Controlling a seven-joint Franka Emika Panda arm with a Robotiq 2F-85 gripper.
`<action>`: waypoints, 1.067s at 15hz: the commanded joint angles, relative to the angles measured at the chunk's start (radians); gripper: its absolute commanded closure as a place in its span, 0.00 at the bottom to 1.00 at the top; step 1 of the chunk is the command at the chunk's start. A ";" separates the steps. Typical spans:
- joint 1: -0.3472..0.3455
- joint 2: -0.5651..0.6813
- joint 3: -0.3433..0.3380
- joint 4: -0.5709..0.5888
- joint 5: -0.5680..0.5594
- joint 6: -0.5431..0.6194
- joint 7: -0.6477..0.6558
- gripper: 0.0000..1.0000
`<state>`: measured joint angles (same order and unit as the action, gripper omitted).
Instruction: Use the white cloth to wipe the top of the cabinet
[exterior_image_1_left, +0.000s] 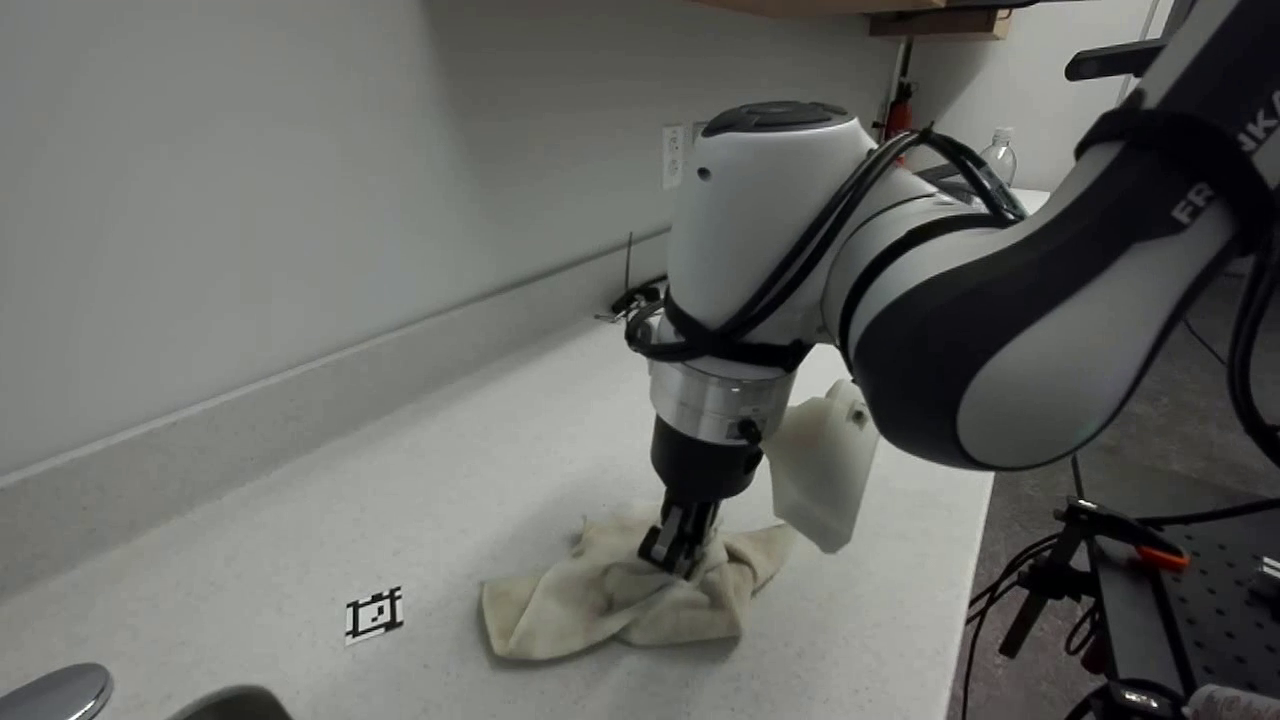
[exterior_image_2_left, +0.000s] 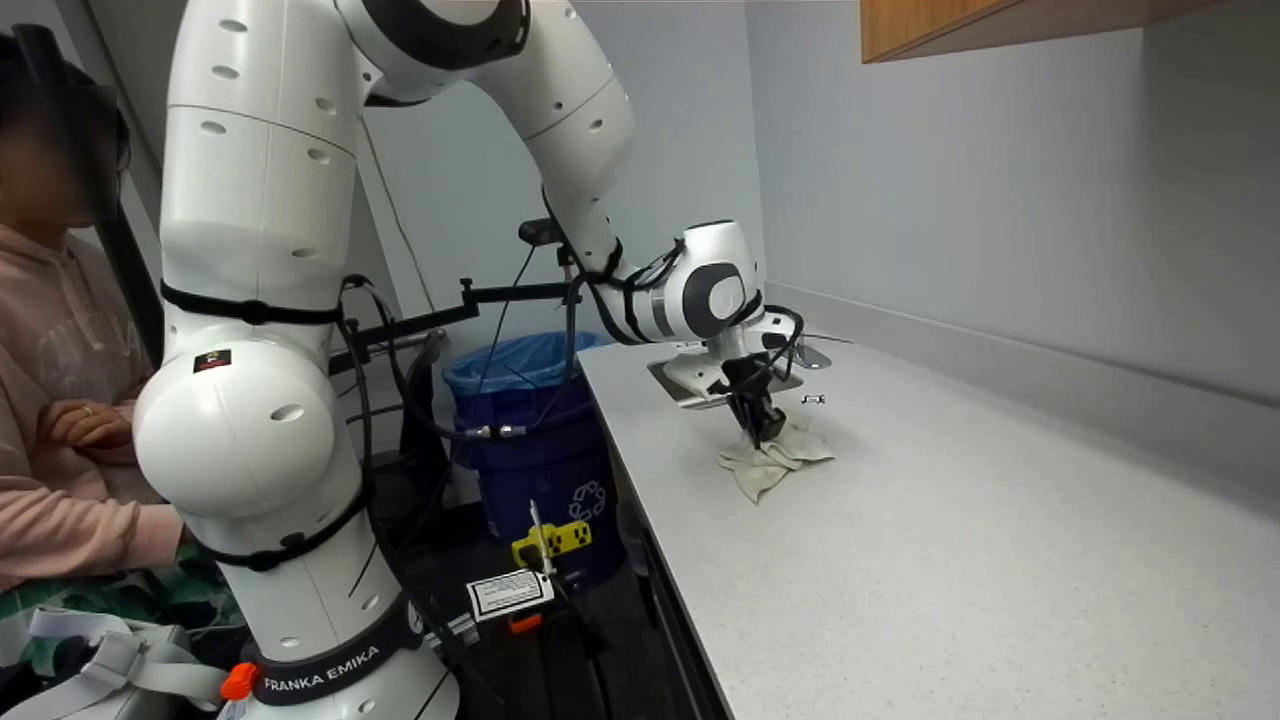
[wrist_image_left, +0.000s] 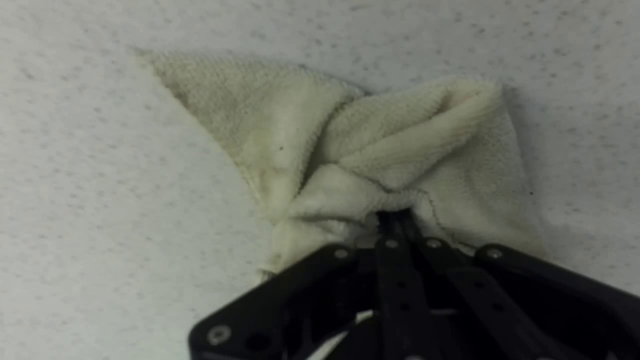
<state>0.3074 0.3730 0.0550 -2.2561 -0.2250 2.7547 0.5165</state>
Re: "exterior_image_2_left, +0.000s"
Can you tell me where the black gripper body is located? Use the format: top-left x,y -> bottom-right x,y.
709,348 -> 794,425

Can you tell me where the white cloth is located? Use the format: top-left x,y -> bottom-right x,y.
718,420 -> 839,509

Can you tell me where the stainless steel sink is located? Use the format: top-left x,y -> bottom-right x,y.
648,340 -> 818,413

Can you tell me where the chrome faucet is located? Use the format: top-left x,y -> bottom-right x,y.
789,334 -> 835,371

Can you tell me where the blue recycling bin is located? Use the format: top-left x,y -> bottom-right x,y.
454,378 -> 630,593

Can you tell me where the blue plastic bin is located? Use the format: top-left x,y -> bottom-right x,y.
445,330 -> 595,432

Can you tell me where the yellow clamp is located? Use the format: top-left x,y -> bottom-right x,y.
507,497 -> 595,577

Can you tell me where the white label tag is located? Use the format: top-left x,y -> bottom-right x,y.
459,568 -> 561,624

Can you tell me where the orange base button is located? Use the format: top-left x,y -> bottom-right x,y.
217,659 -> 259,708

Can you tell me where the green patterned fabric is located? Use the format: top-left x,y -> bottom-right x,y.
0,545 -> 252,673

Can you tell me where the person in pink sweater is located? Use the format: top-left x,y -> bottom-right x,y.
0,25 -> 192,597

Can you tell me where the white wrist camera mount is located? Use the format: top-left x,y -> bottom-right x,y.
758,318 -> 814,363

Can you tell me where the black stand post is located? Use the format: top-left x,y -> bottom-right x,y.
398,353 -> 455,525

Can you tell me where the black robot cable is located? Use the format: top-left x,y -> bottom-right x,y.
332,274 -> 418,463

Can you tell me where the wooden wall cabinet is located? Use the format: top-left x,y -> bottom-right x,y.
855,0 -> 1214,68

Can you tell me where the grey strap bag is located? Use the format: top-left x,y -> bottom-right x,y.
0,606 -> 233,720

